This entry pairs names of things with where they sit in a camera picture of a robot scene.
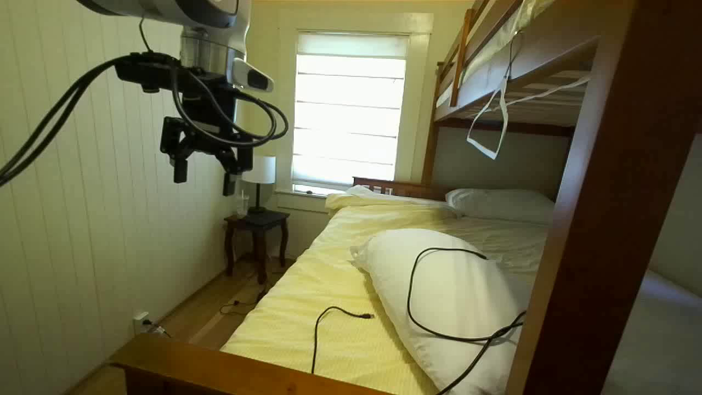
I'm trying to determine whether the black wire clothes hanger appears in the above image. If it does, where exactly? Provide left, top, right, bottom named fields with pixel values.
left=310, top=247, right=528, bottom=395

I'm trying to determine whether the yellow blanket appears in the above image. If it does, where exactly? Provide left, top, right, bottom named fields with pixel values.
left=219, top=186, right=469, bottom=395

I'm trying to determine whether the white wire clothes hanger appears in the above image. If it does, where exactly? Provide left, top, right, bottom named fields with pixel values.
left=466, top=31, right=593, bottom=163

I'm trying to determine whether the dark wooden nightstand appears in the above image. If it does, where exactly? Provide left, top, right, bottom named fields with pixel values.
left=221, top=210, right=292, bottom=289

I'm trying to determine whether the wooden bunk bed frame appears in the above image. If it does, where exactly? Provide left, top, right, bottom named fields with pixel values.
left=107, top=0, right=702, bottom=395

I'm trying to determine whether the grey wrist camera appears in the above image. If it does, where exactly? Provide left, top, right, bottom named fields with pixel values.
left=231, top=60, right=276, bottom=94

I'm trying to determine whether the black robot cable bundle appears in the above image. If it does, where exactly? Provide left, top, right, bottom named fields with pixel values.
left=0, top=18, right=292, bottom=189

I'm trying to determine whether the large white pillow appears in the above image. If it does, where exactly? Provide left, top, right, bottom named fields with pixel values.
left=349, top=227, right=527, bottom=395

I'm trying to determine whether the white bunk mattress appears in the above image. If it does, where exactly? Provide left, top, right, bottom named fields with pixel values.
left=434, top=0, right=588, bottom=120

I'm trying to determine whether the white wall outlet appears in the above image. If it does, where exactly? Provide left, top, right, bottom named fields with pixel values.
left=132, top=309, right=156, bottom=336

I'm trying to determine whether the wide white window blind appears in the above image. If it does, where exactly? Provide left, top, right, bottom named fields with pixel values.
left=292, top=31, right=411, bottom=186

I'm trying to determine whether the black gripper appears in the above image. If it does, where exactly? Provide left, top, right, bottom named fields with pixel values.
left=161, top=72, right=255, bottom=197

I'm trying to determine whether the white shade table lamp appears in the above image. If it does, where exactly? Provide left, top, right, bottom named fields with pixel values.
left=238, top=155, right=279, bottom=215

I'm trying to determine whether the pale grey bed sheet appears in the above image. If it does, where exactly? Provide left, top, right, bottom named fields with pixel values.
left=436, top=214, right=550, bottom=309

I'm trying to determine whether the small white pillow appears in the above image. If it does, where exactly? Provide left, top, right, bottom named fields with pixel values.
left=446, top=186, right=557, bottom=227

